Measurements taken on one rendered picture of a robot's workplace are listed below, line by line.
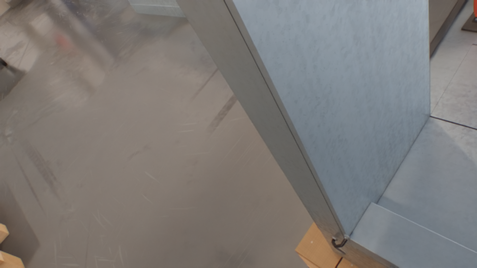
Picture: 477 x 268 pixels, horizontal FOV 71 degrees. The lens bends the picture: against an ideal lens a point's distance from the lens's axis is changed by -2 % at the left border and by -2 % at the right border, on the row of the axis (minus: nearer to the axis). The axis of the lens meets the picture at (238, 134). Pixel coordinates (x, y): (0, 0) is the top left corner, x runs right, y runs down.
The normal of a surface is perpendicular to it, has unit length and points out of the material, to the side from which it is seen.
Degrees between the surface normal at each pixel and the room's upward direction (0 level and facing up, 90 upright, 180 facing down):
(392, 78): 90
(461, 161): 0
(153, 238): 0
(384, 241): 0
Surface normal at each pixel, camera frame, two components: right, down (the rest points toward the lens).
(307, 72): 0.68, 0.32
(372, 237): -0.40, -0.58
